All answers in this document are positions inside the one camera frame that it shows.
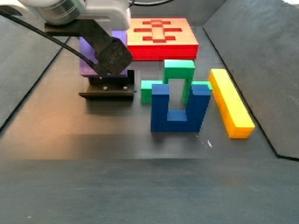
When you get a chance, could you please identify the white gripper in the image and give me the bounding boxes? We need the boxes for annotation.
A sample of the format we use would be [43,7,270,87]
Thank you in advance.
[74,0,131,31]

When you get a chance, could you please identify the purple U-shaped block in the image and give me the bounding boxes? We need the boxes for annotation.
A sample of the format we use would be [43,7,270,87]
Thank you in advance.
[79,31,127,78]

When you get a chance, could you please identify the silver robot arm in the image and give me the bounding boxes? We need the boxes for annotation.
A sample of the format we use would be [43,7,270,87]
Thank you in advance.
[18,0,131,31]

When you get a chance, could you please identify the red puzzle board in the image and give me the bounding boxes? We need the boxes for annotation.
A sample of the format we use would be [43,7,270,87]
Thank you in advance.
[126,17,201,61]

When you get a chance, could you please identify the black fixture holder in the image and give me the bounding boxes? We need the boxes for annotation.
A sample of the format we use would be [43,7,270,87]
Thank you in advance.
[79,70,137,101]

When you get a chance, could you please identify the green stepped arch block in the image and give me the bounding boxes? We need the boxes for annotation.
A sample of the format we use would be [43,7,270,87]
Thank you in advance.
[141,59,213,104]

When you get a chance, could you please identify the blue U-shaped block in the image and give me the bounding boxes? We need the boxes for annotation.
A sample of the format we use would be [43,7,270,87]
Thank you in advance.
[151,84,212,132]

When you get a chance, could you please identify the yellow long bar block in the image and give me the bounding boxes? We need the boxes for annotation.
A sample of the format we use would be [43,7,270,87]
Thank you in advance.
[209,68,257,139]

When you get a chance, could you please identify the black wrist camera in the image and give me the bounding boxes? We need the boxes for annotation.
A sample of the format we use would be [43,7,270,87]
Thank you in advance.
[45,19,134,76]

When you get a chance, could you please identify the black camera cable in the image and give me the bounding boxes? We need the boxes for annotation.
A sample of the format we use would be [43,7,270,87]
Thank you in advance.
[0,9,98,67]

